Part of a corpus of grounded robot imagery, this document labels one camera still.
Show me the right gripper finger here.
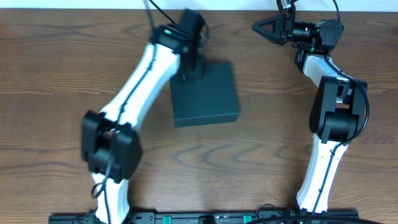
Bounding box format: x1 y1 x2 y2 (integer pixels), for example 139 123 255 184
252 27 284 45
252 14 284 30

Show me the black gift box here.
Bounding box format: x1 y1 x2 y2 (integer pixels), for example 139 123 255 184
170 62 239 128

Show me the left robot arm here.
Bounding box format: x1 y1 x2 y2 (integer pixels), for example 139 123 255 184
80 9 205 223

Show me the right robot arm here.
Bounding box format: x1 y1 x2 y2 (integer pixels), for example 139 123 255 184
252 0 370 215

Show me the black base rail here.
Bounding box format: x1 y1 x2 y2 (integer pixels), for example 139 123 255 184
48 208 360 224

